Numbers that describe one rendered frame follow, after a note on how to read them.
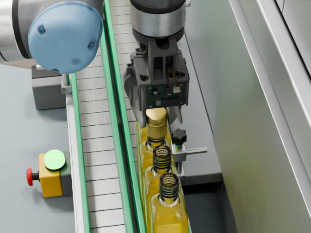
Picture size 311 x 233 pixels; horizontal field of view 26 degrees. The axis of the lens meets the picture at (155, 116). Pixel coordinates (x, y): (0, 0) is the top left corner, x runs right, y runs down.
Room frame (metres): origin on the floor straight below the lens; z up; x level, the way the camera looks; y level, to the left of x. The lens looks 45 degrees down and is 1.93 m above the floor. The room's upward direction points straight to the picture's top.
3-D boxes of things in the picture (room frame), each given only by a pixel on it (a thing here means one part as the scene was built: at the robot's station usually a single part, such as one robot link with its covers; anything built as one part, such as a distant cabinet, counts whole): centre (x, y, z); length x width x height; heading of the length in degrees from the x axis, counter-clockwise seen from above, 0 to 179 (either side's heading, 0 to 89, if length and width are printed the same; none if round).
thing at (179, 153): (0.86, -0.06, 0.94); 0.07 x 0.04 x 0.13; 98
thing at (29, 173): (0.94, 0.26, 0.79); 0.04 x 0.03 x 0.04; 8
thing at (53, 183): (0.94, 0.22, 0.79); 0.07 x 0.07 x 0.07; 8
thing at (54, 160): (0.94, 0.22, 0.84); 0.05 x 0.05 x 0.03
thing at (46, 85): (1.22, 0.26, 0.79); 0.08 x 0.08 x 0.08; 8
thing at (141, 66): (0.72, -0.01, 1.30); 0.09 x 0.08 x 0.12; 9
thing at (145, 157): (0.75, 0.00, 0.99); 0.06 x 0.06 x 0.21; 9
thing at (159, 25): (0.73, -0.01, 1.38); 0.08 x 0.08 x 0.05
